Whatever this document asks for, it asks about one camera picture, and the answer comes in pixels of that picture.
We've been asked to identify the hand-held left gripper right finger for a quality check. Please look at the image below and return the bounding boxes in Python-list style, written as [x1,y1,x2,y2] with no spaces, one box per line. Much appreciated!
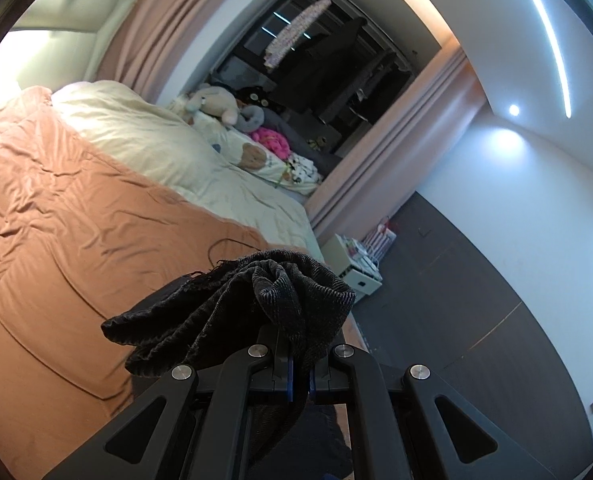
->
[309,344,557,480]

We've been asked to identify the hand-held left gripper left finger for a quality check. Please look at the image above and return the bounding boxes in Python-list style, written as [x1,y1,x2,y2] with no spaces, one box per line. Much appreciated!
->
[41,325,294,480]

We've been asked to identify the black pants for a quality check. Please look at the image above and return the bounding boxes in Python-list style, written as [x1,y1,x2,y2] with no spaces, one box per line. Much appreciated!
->
[101,248,357,480]

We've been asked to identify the white nightstand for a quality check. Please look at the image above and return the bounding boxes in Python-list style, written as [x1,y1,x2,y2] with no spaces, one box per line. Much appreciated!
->
[321,232,382,303]

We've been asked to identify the bear print pillow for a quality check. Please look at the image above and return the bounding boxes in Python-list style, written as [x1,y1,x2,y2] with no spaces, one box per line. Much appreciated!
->
[211,125,322,196]

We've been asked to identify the pink plush toy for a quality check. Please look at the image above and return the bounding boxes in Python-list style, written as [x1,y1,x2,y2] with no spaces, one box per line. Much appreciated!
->
[251,127,292,156]

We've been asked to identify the pink curtain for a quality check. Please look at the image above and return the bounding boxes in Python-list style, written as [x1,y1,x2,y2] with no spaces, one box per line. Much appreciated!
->
[96,0,307,106]
[306,45,492,241]

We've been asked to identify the grey plush elephant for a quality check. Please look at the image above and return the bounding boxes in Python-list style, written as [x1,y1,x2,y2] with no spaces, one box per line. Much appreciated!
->
[236,102,267,133]

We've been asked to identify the orange blanket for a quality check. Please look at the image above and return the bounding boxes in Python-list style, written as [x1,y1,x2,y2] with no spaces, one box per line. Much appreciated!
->
[0,85,322,480]

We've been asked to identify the cream blanket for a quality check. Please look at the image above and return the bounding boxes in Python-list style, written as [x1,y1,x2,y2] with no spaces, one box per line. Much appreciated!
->
[51,80,322,261]

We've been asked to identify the black plush toy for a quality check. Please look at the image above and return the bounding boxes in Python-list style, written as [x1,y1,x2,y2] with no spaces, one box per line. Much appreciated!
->
[236,87,277,111]

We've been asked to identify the beige plush toy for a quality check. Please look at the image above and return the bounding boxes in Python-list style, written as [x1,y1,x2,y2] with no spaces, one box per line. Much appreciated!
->
[184,85,240,126]

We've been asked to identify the dark hanging coat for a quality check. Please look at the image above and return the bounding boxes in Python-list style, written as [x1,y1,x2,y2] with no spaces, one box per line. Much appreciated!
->
[286,17,367,111]

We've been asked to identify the floral hanging garment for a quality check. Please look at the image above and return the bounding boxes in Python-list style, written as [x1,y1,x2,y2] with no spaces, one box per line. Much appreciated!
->
[264,0,329,68]

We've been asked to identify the ceiling light strip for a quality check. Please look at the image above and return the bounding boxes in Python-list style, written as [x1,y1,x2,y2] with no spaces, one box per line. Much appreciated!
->
[510,0,574,118]

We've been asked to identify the cream padded headboard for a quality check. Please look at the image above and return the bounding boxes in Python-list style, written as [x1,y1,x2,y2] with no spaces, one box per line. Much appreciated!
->
[6,0,137,86]

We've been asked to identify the thin black cable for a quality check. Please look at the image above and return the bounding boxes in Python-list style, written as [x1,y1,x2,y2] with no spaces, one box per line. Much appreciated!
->
[209,237,262,266]

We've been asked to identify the white wire rack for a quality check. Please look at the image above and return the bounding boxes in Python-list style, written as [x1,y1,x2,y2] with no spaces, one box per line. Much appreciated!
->
[361,217,397,261]

